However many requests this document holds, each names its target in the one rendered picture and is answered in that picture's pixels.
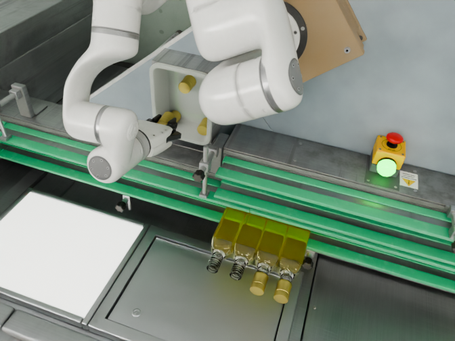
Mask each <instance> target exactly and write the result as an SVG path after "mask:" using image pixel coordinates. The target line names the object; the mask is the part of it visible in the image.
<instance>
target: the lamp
mask: <svg viewBox="0 0 455 341"><path fill-rule="evenodd" d="M396 166H397V164H396V161H395V160H394V159H392V158H381V159H380V160H379V161H378V162H377V171H378V173H379V174H380V175H382V176H384V177H389V176H391V175H393V174H394V173H395V171H396Z"/></svg>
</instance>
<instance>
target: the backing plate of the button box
mask: <svg viewBox="0 0 455 341"><path fill-rule="evenodd" d="M369 164H370V155H367V161H366V172H365V178H364V182H365V183H369V184H372V185H377V186H379V187H384V188H387V189H392V190H395V191H399V173H398V175H397V177H391V176H389V177H384V176H382V175H380V174H379V173H375V172H372V171H369Z"/></svg>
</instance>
